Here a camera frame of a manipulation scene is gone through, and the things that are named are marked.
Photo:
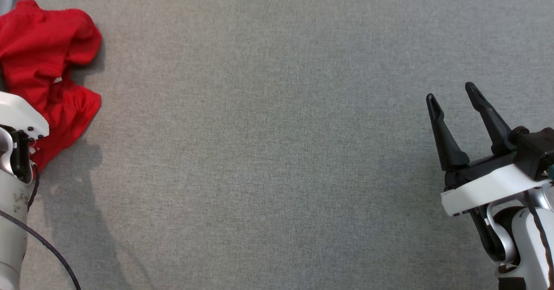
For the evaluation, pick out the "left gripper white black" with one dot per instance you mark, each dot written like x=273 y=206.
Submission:
x=19 y=112

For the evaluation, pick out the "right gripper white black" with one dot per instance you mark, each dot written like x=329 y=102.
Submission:
x=484 y=192

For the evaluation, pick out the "red shirt white striped trim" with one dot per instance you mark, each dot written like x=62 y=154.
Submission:
x=69 y=108

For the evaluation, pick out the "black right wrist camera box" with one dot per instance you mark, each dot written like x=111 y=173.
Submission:
x=534 y=151

